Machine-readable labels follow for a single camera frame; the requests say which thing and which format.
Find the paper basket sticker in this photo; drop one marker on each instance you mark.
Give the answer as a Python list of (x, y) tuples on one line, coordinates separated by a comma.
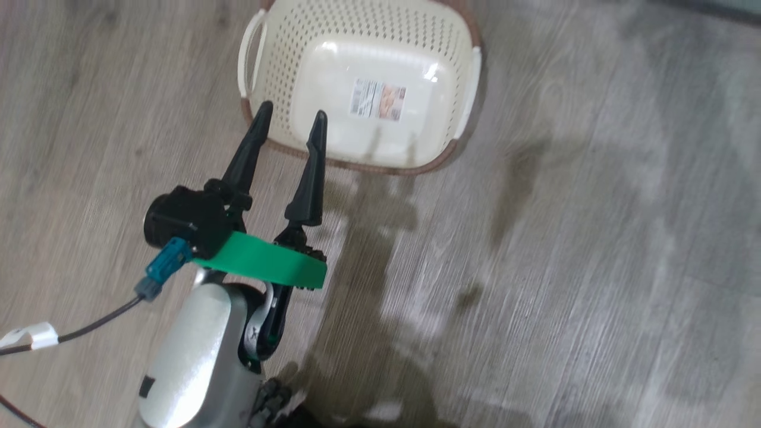
[(377, 100)]

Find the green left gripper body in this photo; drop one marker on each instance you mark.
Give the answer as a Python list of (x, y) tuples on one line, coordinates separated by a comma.
[(267, 264)]

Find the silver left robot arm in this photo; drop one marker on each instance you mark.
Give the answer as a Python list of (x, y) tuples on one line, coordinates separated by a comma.
[(190, 356)]

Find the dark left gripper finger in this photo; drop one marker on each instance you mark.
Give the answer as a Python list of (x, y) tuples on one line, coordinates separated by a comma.
[(310, 184), (250, 154)]

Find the cream perforated laundry basket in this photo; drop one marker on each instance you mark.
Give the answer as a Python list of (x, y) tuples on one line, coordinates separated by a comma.
[(333, 47)]

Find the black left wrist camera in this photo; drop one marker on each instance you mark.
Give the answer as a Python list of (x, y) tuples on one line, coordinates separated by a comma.
[(190, 220)]

